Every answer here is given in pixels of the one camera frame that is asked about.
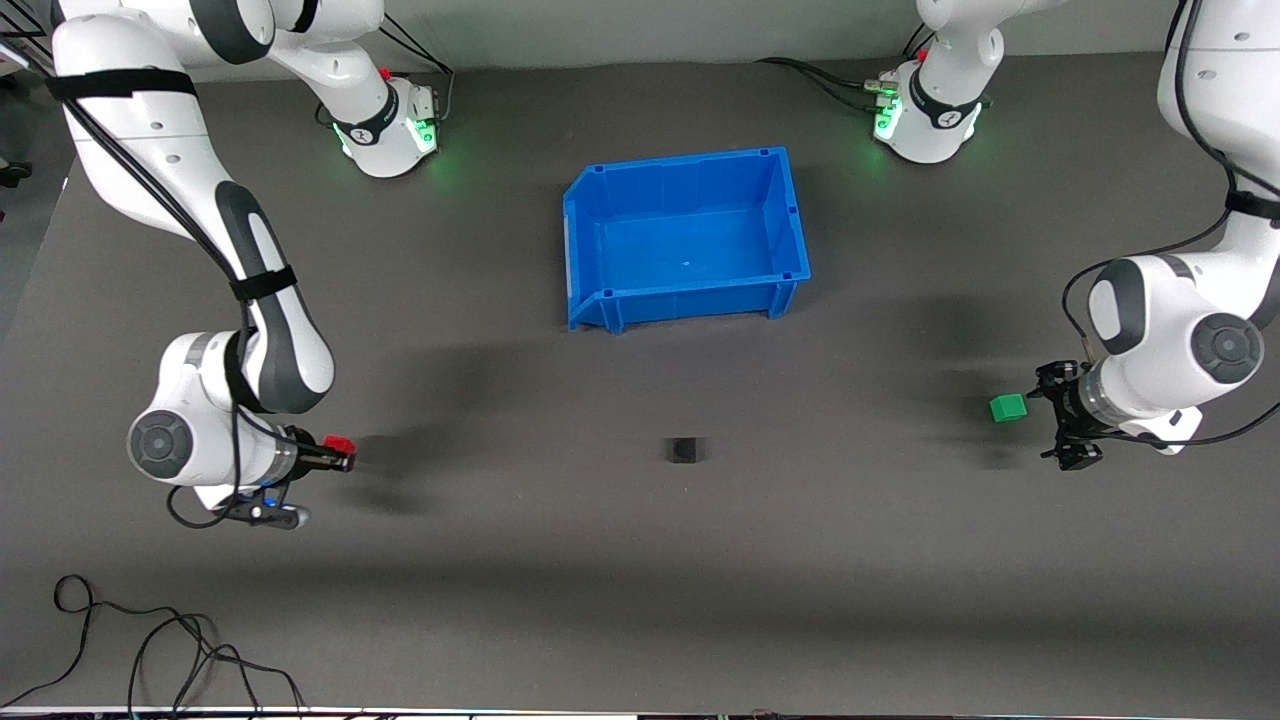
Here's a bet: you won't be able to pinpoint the black cable along right arm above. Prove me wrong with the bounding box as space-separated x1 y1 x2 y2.
40 40 301 531

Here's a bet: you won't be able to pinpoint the blue plastic storage bin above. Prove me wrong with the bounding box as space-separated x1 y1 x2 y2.
562 146 812 335

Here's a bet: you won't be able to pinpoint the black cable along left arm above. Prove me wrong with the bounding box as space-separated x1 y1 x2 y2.
1060 0 1280 448

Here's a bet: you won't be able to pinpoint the loose black floor cable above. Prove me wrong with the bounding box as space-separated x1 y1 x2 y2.
0 574 307 717

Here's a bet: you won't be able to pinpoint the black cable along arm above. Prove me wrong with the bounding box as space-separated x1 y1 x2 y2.
40 40 301 531
1060 0 1280 448

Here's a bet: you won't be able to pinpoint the black left arm base cables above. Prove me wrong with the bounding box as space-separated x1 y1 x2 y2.
753 22 936 113

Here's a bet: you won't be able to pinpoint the black right arm base cables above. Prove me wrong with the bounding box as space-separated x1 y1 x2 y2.
316 14 457 129

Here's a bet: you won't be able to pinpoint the black arm base cables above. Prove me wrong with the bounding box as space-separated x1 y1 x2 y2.
316 14 457 129
753 22 936 113

